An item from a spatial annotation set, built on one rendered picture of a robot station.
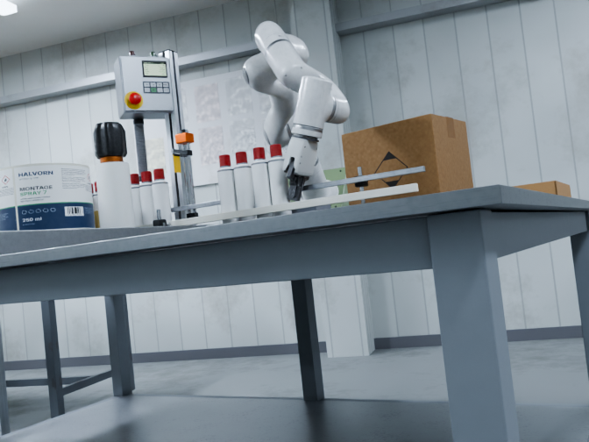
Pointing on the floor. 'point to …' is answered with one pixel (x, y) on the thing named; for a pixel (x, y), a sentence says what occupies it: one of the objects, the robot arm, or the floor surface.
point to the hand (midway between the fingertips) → (294, 193)
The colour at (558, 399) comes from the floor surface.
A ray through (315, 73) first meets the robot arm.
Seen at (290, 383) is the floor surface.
